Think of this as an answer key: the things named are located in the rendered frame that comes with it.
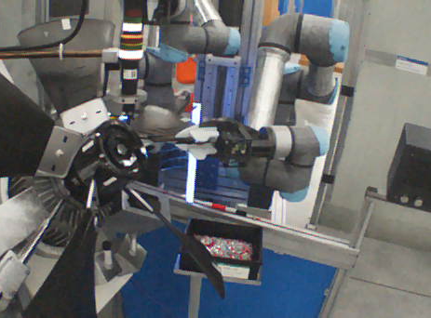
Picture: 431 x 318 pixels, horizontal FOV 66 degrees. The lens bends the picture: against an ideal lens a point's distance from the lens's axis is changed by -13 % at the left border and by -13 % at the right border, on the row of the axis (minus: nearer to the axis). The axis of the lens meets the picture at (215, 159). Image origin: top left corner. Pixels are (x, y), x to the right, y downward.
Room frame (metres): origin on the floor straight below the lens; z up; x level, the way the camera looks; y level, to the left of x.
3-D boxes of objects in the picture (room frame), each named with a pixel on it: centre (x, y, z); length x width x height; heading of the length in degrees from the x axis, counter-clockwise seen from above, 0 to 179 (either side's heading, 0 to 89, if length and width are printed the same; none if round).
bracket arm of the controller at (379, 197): (0.83, -0.54, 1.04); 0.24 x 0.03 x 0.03; 71
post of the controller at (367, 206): (0.86, -0.44, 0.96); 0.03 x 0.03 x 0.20; 71
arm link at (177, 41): (0.98, 0.12, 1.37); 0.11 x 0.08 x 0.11; 119
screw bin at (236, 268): (0.83, -0.04, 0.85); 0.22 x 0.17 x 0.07; 86
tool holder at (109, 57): (0.69, 0.19, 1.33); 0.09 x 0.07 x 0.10; 106
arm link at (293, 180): (0.85, -0.19, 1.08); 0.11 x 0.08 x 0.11; 75
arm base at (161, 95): (1.48, 0.26, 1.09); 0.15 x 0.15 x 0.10
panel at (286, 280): (1.00, -0.03, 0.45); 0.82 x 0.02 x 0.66; 71
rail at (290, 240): (1.00, -0.03, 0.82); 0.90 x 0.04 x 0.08; 71
